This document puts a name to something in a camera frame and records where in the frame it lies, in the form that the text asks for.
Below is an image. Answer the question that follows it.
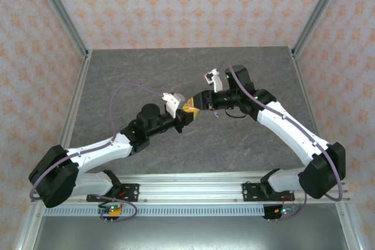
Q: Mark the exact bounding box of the grey metal sheet panel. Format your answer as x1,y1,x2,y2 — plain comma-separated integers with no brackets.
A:
32,215,351,250

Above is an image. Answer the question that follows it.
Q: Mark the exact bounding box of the right gripper thin black cable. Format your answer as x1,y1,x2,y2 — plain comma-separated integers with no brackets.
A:
224,108,250,119

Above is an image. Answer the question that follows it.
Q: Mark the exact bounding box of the aluminium table side rail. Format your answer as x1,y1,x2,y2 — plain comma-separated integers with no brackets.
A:
289,48,335,180
57,56,94,151

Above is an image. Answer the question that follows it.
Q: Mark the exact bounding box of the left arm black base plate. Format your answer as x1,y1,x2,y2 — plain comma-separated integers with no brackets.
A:
111,183,140,203

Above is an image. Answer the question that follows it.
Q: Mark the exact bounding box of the aluminium mounting rail beam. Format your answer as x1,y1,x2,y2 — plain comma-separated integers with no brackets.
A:
31,173,352,204

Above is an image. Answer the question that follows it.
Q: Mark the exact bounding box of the grey slotted cable duct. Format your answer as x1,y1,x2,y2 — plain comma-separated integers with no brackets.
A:
43,204,267,217

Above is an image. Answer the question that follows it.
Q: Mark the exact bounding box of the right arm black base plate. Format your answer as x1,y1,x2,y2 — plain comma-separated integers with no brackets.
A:
241,182,294,203

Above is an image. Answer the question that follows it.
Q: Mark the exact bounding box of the aluminium frame post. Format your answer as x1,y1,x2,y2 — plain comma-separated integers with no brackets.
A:
30,0,91,59
291,0,350,57

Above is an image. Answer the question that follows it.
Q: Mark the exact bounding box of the aluminium frame leg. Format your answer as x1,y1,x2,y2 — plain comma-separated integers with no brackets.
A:
15,203,46,250
333,203,364,250

